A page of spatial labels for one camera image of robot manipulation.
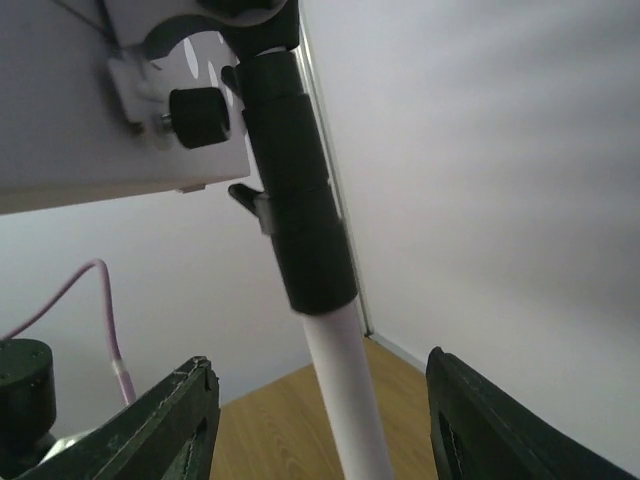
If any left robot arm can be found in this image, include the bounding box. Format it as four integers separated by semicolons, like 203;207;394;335
1;339;57;479

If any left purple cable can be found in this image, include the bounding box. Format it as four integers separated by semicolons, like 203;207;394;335
0;258;137;406

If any white tripod music stand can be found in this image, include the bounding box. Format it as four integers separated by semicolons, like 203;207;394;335
1;1;393;479

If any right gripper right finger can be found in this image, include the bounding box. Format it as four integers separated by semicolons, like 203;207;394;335
425;347;634;479

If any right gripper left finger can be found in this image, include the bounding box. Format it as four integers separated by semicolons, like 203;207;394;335
20;356;220;480

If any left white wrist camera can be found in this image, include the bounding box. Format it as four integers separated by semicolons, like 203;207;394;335
39;430;93;464

